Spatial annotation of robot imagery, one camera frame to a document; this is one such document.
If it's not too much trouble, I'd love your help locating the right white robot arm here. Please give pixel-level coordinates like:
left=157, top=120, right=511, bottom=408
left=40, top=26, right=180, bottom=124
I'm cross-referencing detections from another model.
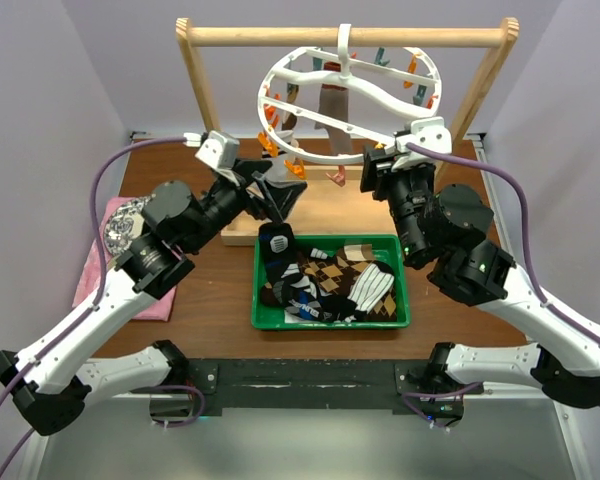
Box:
left=360, top=148, right=600, bottom=409

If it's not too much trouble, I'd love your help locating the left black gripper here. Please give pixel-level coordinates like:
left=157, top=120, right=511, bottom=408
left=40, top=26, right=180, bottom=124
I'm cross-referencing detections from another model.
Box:
left=185, top=157, right=307, bottom=253

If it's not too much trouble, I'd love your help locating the grey sock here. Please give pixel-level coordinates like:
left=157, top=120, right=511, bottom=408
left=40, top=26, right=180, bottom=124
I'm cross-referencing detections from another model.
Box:
left=314, top=84, right=353, bottom=155

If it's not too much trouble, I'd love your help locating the pink cloth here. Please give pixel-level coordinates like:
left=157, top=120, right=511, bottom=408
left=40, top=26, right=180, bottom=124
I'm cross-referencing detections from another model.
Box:
left=72, top=196, right=179, bottom=322

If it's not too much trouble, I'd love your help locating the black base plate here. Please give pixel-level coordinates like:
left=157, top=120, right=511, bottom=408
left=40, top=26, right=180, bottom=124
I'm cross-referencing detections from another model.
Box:
left=128, top=357, right=485, bottom=419

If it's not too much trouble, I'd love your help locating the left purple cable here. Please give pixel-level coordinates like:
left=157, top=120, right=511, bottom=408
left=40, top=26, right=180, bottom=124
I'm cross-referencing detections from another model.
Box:
left=0, top=137, right=206, bottom=480

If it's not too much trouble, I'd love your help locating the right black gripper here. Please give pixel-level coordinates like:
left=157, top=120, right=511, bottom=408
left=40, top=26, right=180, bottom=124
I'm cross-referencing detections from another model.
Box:
left=359, top=143, right=433, bottom=262

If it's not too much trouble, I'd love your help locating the black blue sports sock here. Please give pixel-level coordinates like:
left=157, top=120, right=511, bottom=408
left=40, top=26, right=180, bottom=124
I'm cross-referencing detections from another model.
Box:
left=258, top=222, right=339, bottom=323

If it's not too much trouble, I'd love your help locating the beige tan sock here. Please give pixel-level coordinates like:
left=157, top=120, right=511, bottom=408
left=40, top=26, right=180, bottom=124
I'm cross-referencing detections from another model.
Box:
left=282, top=88, right=299, bottom=131

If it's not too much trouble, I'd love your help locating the green plastic bin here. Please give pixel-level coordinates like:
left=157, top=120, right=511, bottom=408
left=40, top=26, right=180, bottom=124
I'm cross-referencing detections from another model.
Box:
left=251, top=234, right=411, bottom=331

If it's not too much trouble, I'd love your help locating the wooden hanger rack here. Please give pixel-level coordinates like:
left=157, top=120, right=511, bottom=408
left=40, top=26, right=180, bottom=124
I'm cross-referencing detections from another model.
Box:
left=176, top=17, right=519, bottom=235

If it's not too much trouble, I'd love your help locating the white black striped sock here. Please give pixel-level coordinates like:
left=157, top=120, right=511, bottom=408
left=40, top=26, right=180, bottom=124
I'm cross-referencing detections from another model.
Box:
left=347, top=261, right=394, bottom=313

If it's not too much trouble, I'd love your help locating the white black banded sock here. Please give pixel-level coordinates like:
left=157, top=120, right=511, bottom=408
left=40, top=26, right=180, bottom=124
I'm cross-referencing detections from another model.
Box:
left=262, top=130, right=299, bottom=182

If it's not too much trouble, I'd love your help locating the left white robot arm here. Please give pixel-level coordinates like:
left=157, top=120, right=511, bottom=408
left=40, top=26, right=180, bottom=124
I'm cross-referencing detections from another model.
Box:
left=0, top=160, right=307, bottom=436

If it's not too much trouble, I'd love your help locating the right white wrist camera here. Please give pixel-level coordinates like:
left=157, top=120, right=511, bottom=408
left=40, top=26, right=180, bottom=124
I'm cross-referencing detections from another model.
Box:
left=392, top=116, right=452, bottom=172

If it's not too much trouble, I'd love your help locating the blue patterned plate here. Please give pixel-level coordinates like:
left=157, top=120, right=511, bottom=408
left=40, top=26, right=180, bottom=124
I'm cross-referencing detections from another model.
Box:
left=102, top=196, right=150, bottom=257

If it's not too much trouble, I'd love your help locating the brown argyle sock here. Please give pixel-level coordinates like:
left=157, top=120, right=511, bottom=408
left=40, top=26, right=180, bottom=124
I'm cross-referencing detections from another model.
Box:
left=299, top=244, right=398, bottom=323

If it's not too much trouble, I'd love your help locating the white round clip hanger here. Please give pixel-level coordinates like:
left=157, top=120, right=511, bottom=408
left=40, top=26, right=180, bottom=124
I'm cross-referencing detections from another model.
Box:
left=256, top=23, right=446, bottom=186

